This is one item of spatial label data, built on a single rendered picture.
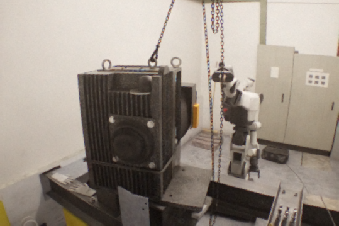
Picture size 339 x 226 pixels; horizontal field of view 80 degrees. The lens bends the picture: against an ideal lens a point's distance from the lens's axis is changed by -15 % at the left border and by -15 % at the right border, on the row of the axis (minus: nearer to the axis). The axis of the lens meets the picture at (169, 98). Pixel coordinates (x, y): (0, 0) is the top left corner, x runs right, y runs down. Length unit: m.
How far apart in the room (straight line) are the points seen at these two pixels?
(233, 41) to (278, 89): 1.17
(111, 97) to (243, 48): 3.33
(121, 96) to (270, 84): 3.12
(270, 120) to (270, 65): 0.92
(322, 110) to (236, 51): 1.80
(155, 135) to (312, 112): 3.22
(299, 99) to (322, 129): 0.63
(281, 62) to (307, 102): 0.77
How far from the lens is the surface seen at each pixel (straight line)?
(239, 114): 2.08
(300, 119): 4.12
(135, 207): 1.25
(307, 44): 4.18
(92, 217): 2.08
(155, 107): 1.17
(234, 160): 2.35
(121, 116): 1.25
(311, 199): 2.03
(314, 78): 3.98
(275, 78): 4.01
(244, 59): 4.32
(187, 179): 1.61
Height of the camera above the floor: 1.78
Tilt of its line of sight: 14 degrees down
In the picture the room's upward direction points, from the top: straight up
